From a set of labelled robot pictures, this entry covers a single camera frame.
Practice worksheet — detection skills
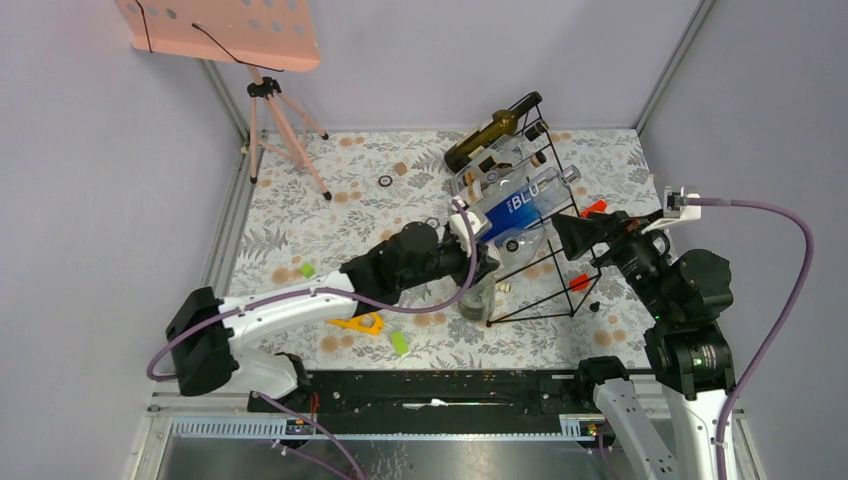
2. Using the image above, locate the clear square bottle black cap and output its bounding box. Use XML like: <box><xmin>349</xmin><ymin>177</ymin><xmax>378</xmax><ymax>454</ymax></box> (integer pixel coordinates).
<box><xmin>450</xmin><ymin>119</ymin><xmax>549</xmax><ymax>194</ymax></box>

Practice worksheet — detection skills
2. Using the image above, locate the yellow triangle frame toy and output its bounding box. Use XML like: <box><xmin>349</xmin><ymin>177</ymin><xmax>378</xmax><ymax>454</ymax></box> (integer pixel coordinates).
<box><xmin>327</xmin><ymin>312</ymin><xmax>384</xmax><ymax>336</ymax></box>

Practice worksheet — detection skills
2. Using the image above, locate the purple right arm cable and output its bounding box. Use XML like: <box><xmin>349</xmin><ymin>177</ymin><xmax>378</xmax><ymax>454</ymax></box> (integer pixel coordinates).
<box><xmin>682</xmin><ymin>197</ymin><xmax>815</xmax><ymax>480</ymax></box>

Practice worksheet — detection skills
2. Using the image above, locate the dark green wine bottle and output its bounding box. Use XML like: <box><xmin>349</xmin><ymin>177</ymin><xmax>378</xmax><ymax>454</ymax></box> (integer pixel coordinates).
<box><xmin>443</xmin><ymin>91</ymin><xmax>543</xmax><ymax>173</ymax></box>

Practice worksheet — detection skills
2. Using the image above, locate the green block upper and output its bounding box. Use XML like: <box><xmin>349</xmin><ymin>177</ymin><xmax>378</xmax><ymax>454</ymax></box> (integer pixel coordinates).
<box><xmin>299</xmin><ymin>263</ymin><xmax>315</xmax><ymax>278</ymax></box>

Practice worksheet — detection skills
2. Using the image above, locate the black wire wine rack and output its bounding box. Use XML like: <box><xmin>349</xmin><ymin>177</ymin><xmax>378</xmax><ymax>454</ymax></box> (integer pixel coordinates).
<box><xmin>477</xmin><ymin>107</ymin><xmax>600</xmax><ymax>327</ymax></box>

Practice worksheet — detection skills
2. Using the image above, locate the pink music stand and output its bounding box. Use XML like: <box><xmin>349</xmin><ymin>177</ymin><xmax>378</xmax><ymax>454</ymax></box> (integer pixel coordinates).
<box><xmin>116</xmin><ymin>0</ymin><xmax>333</xmax><ymax>200</ymax></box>

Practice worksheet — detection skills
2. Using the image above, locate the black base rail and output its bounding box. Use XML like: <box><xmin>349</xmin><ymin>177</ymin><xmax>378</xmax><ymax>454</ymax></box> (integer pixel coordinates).
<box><xmin>278</xmin><ymin>370</ymin><xmax>600</xmax><ymax>435</ymax></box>

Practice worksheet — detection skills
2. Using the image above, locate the red block near rack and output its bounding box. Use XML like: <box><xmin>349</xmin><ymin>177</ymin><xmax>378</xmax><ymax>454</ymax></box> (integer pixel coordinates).
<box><xmin>569</xmin><ymin>274</ymin><xmax>592</xmax><ymax>291</ymax></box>

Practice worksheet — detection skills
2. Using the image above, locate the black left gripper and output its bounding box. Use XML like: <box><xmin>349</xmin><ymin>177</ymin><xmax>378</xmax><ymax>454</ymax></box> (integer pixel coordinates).
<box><xmin>400</xmin><ymin>229</ymin><xmax>499</xmax><ymax>291</ymax></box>

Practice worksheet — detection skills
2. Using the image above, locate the green flat block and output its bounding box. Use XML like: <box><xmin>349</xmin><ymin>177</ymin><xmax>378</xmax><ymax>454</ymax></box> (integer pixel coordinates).
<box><xmin>389</xmin><ymin>331</ymin><xmax>409</xmax><ymax>356</ymax></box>

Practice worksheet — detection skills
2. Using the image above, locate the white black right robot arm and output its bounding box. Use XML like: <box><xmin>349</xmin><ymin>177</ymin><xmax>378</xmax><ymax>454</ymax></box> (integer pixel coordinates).
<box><xmin>551</xmin><ymin>210</ymin><xmax>735</xmax><ymax>479</ymax></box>

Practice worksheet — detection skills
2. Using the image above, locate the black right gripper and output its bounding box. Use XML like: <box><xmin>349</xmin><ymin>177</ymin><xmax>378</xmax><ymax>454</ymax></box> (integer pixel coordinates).
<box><xmin>550</xmin><ymin>206</ymin><xmax>678</xmax><ymax>321</ymax></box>

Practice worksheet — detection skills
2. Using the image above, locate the clear bottle blue gold emblem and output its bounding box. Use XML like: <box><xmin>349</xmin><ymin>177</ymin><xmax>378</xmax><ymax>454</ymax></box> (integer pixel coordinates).
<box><xmin>492</xmin><ymin>224</ymin><xmax>547</xmax><ymax>271</ymax></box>

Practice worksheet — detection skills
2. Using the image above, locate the blue square glass bottle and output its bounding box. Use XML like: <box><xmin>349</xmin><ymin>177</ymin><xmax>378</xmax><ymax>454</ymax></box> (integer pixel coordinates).
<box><xmin>480</xmin><ymin>166</ymin><xmax>582</xmax><ymax>242</ymax></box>

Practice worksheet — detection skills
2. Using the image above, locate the clear bottle black label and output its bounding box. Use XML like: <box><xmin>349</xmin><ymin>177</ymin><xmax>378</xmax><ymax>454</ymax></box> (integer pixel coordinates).
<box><xmin>457</xmin><ymin>272</ymin><xmax>496</xmax><ymax>322</ymax></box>

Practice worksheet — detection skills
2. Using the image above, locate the red arch block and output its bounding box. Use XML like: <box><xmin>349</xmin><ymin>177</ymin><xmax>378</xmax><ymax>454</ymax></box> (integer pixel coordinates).
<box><xmin>580</xmin><ymin>200</ymin><xmax>608</xmax><ymax>218</ymax></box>

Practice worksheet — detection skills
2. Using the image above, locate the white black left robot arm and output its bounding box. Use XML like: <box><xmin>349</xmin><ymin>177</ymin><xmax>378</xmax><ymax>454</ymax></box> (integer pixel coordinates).
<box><xmin>165</xmin><ymin>222</ymin><xmax>500</xmax><ymax>411</ymax></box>

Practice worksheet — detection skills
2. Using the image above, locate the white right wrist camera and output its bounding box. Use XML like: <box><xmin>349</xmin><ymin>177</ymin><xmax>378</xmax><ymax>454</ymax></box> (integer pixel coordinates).
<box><xmin>643</xmin><ymin>185</ymin><xmax>702</xmax><ymax>233</ymax></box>

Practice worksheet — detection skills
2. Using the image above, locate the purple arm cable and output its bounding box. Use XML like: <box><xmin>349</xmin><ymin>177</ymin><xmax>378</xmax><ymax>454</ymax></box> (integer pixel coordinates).
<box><xmin>682</xmin><ymin>197</ymin><xmax>815</xmax><ymax>480</ymax></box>
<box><xmin>146</xmin><ymin>199</ymin><xmax>480</xmax><ymax>384</ymax></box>

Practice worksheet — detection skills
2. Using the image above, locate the clear round bottle gold label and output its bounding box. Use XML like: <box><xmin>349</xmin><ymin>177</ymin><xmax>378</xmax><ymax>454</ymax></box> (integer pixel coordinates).
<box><xmin>449</xmin><ymin>150</ymin><xmax>547</xmax><ymax>202</ymax></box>

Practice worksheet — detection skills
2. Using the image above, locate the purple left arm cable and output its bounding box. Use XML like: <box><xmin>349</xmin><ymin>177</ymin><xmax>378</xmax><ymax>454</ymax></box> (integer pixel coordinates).
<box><xmin>146</xmin><ymin>199</ymin><xmax>480</xmax><ymax>384</ymax></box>

